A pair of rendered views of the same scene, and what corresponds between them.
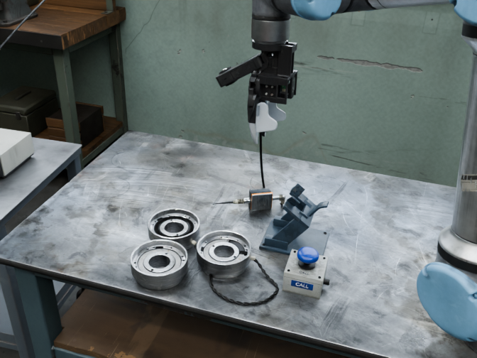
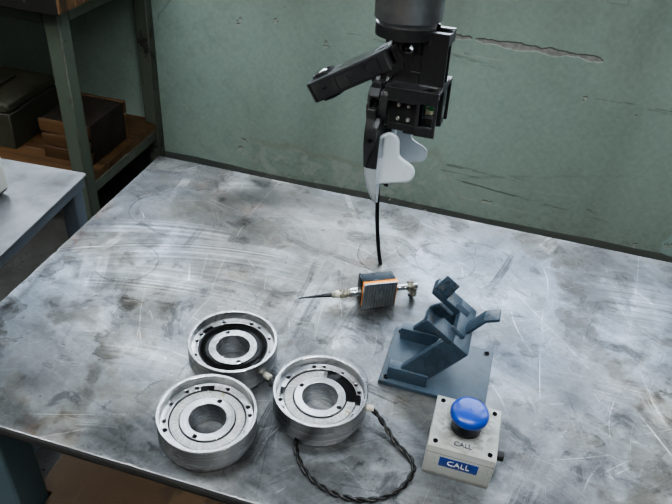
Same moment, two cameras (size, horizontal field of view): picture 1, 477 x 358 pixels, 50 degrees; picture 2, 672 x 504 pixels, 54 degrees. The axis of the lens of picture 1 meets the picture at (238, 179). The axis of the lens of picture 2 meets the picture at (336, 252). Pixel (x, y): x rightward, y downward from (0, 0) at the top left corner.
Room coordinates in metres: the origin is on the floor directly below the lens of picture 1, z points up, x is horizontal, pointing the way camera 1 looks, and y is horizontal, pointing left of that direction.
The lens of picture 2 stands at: (0.27, 0.04, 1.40)
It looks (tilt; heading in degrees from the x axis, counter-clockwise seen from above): 36 degrees down; 357
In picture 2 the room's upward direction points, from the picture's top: 5 degrees clockwise
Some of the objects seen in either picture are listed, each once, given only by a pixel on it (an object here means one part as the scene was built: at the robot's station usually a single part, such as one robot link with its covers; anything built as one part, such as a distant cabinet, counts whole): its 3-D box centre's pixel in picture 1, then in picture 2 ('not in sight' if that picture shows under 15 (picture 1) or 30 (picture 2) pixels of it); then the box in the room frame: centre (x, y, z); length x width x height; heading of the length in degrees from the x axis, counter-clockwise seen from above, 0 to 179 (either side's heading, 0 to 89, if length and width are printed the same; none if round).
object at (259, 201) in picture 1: (261, 201); (378, 292); (0.96, -0.05, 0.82); 0.05 x 0.02 x 0.04; 104
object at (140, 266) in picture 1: (159, 265); (207, 424); (0.73, 0.14, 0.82); 0.08 x 0.08 x 0.02
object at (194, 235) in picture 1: (174, 230); (233, 351); (0.84, 0.13, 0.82); 0.10 x 0.10 x 0.04
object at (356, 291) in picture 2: (249, 199); (358, 290); (0.97, -0.03, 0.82); 0.17 x 0.02 x 0.04; 104
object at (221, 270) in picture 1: (223, 254); (319, 401); (0.77, 0.02, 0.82); 0.10 x 0.10 x 0.04
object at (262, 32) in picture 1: (270, 30); (410, 2); (1.01, -0.05, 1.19); 0.08 x 0.08 x 0.05
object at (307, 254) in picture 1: (306, 262); (466, 423); (0.72, -0.13, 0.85); 0.04 x 0.04 x 0.05
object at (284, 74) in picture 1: (272, 71); (409, 77); (1.00, -0.06, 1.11); 0.09 x 0.08 x 0.12; 69
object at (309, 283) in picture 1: (308, 273); (467, 441); (0.72, -0.14, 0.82); 0.08 x 0.07 x 0.05; 75
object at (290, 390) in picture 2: (223, 255); (319, 401); (0.77, 0.02, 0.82); 0.08 x 0.08 x 0.02
